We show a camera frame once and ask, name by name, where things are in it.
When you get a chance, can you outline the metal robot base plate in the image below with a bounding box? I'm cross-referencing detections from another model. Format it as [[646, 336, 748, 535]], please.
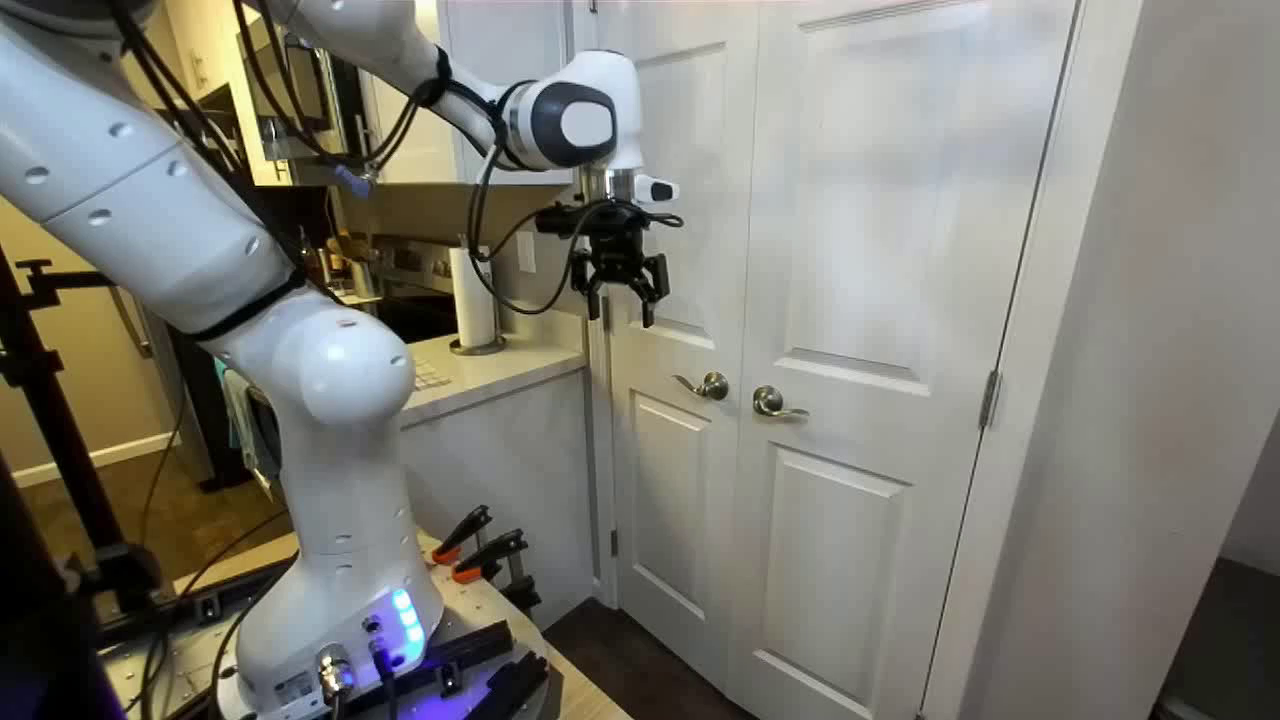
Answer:
[[211, 615, 563, 720]]

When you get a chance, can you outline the white panelled pantry door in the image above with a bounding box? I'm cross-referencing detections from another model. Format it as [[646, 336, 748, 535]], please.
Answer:
[[728, 0, 1081, 720], [591, 0, 756, 702]]

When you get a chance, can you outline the black base mounting bracket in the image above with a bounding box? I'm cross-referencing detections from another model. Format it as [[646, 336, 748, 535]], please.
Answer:
[[455, 648, 561, 720], [393, 622, 515, 702]]

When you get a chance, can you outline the black foreground post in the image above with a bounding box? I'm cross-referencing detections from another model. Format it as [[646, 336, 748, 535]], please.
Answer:
[[0, 454, 134, 720]]

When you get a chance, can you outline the orange tipped black clamp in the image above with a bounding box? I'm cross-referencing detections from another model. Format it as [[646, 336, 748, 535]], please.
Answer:
[[430, 499, 497, 573], [448, 528, 533, 589]]

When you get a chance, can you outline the black tripod stand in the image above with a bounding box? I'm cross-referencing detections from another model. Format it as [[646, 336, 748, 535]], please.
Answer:
[[0, 253, 177, 631]]

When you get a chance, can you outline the all black bar clamp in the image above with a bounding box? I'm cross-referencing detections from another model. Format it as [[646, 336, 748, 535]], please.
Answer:
[[491, 570, 545, 622]]

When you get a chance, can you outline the silver lever door handle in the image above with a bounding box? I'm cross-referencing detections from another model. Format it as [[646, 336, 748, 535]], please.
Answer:
[[673, 370, 731, 403], [748, 381, 813, 430]]

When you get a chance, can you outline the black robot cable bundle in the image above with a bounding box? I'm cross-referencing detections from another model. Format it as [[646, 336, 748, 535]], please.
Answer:
[[105, 0, 692, 324]]

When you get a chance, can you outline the white paper towel roll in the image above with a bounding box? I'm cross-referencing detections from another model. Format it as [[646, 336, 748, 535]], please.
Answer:
[[451, 243, 504, 353]]

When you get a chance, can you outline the white door frame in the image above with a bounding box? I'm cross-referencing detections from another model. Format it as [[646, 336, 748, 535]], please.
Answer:
[[563, 0, 1154, 720]]

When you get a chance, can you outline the teal hanging towel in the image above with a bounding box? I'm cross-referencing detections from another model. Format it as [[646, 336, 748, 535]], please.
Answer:
[[218, 370, 287, 494]]

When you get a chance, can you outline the white kitchen counter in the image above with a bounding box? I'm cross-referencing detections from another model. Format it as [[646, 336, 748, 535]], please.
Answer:
[[398, 328, 604, 631]]

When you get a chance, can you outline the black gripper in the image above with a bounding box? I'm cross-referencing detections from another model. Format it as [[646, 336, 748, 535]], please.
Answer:
[[537, 197, 687, 334]]

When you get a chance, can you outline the black trash bin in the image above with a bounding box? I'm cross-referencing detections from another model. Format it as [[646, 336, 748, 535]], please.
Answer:
[[1158, 558, 1280, 720]]

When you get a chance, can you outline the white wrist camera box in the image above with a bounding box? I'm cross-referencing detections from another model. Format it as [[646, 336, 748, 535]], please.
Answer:
[[600, 163, 682, 212]]

